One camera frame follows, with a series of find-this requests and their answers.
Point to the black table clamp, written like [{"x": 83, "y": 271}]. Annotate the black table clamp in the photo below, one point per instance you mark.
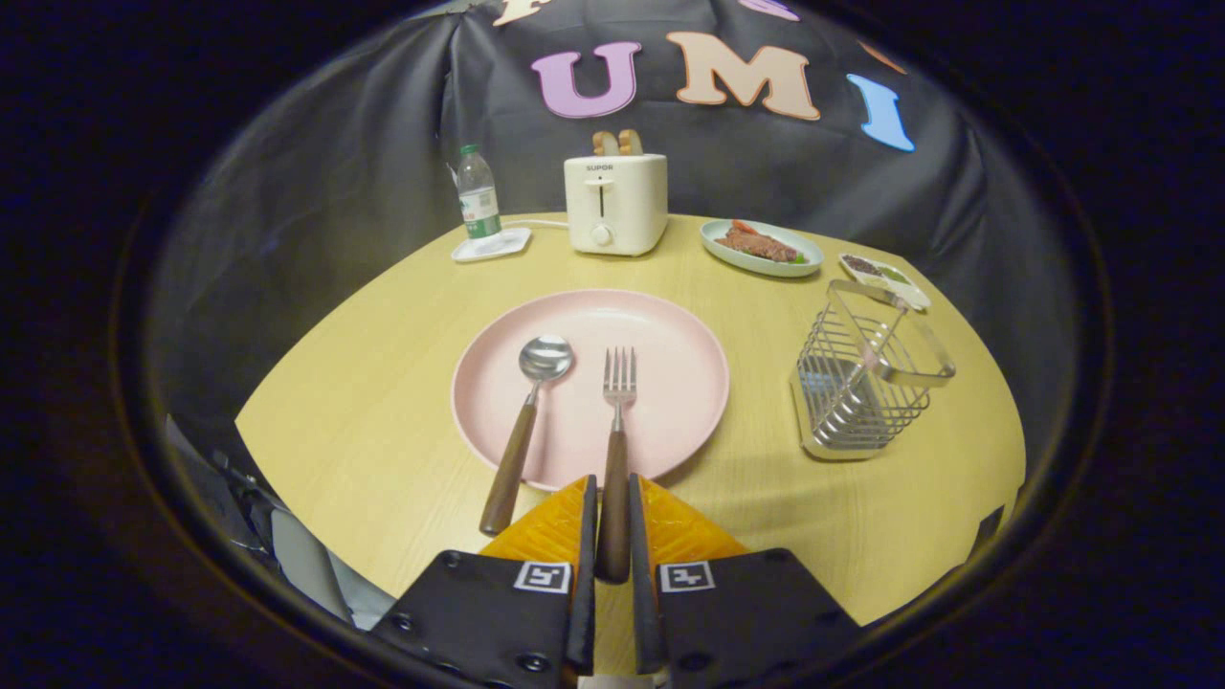
[{"x": 988, "y": 531}]

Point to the pale green oval plate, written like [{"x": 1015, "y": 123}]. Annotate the pale green oval plate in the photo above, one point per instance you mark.
[{"x": 727, "y": 254}]

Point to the brown meat slices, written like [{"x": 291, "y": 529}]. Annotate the brown meat slices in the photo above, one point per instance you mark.
[{"x": 761, "y": 246}]

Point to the white divided dish with grains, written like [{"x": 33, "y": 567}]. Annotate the white divided dish with grains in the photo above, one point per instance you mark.
[{"x": 885, "y": 277}]

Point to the pale grey frame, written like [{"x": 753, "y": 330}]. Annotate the pale grey frame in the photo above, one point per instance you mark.
[{"x": 306, "y": 560}]

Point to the black backdrop cloth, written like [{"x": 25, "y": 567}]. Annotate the black backdrop cloth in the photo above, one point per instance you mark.
[{"x": 345, "y": 172}]

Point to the cream white toaster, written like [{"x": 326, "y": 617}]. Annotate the cream white toaster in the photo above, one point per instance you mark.
[{"x": 632, "y": 206}]

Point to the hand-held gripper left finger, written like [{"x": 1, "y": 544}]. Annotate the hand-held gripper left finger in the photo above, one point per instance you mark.
[{"x": 588, "y": 574}]

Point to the white square coaster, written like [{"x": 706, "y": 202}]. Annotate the white square coaster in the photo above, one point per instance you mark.
[{"x": 512, "y": 244}]

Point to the pink round plate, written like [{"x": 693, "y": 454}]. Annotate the pink round plate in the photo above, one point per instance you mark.
[{"x": 670, "y": 383}]

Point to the clear plastic water bottle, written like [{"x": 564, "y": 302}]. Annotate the clear plastic water bottle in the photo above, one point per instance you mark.
[{"x": 478, "y": 206}]

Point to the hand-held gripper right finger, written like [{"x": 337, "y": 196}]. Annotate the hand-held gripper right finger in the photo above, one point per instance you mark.
[{"x": 639, "y": 574}]

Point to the toast bread slice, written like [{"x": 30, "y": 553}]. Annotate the toast bread slice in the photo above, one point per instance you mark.
[
  {"x": 631, "y": 143},
  {"x": 605, "y": 144}
]

